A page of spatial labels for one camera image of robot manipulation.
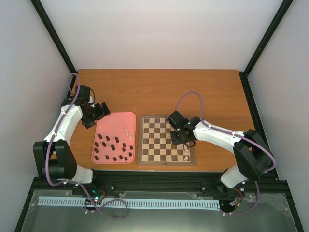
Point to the wooden chess board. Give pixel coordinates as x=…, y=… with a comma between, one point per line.
x=155, y=147

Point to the transparent plastic sheet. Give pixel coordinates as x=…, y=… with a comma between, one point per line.
x=270, y=215

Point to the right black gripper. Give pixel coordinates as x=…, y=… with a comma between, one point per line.
x=175, y=141

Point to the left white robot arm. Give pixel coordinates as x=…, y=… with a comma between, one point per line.
x=53, y=156

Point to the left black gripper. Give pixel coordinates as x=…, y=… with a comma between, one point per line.
x=101, y=113

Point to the black aluminium frame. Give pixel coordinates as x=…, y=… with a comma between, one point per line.
x=169, y=182

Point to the pink plastic tray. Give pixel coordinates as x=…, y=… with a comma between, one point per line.
x=113, y=126

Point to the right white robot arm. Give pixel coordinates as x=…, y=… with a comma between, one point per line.
x=253, y=157

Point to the light blue cable duct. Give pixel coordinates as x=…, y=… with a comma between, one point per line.
x=131, y=203

